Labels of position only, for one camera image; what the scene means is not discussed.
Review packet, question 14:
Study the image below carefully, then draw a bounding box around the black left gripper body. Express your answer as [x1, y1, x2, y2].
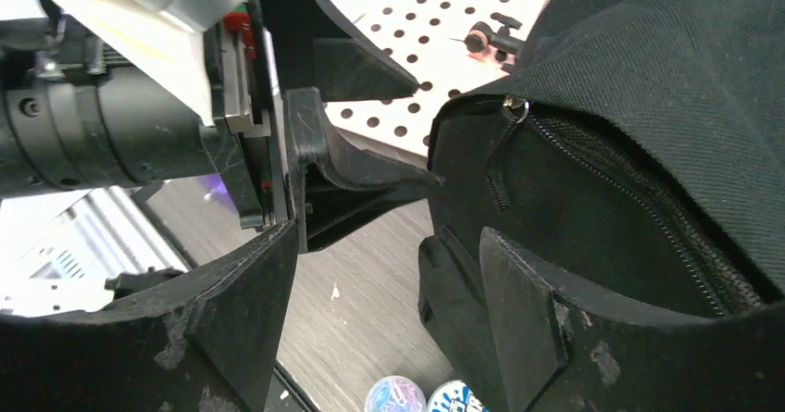
[1, 13, 288, 230]

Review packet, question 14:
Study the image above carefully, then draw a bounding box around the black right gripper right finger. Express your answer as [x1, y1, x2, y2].
[480, 228, 784, 411]

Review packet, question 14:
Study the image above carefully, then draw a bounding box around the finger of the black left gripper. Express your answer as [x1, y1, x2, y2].
[282, 88, 444, 254]
[259, 0, 419, 102]

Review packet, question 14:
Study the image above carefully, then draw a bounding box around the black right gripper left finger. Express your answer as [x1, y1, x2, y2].
[1, 222, 298, 411]

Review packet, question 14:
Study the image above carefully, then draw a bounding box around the black backpack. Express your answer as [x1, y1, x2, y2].
[418, 0, 784, 411]

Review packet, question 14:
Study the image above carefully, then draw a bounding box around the pink perforated board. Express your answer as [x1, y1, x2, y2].
[326, 0, 548, 156]

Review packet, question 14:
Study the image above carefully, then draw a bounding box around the purple card holder box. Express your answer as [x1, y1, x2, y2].
[197, 174, 232, 206]

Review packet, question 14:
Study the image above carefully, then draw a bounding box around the blue patterned lid jar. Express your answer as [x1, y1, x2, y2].
[427, 380, 488, 412]

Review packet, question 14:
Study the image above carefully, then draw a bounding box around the pink stand with black feet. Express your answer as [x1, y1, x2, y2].
[456, 12, 525, 72]

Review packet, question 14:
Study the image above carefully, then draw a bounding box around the clear jar of beads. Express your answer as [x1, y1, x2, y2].
[364, 375, 427, 412]

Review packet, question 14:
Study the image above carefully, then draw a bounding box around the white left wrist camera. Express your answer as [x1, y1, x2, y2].
[53, 0, 246, 127]

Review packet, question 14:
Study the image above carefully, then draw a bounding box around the aluminium frame rail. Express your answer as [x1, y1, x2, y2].
[1, 187, 189, 317]

